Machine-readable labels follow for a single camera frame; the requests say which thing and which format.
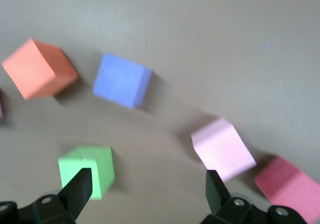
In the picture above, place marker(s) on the orange foam cube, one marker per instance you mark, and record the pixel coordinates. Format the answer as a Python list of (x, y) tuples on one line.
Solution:
[(37, 69)]

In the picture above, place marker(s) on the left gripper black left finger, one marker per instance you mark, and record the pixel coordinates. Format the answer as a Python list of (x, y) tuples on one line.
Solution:
[(80, 189)]

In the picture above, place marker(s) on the red foam cube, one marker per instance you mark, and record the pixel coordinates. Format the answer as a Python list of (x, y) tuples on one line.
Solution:
[(290, 186)]

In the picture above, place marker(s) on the purple foam cube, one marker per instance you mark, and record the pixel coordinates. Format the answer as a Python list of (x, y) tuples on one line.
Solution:
[(120, 80)]

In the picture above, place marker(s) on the brown paper table cover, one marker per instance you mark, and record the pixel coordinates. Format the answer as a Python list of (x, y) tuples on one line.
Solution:
[(175, 22)]

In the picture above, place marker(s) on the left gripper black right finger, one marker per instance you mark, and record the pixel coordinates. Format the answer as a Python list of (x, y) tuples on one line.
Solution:
[(216, 191)]

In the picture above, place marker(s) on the pink foam cube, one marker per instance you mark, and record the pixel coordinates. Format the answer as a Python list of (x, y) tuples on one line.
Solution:
[(222, 149), (1, 104)]

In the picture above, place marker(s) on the green foam cube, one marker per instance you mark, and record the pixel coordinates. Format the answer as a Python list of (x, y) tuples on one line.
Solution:
[(102, 169)]

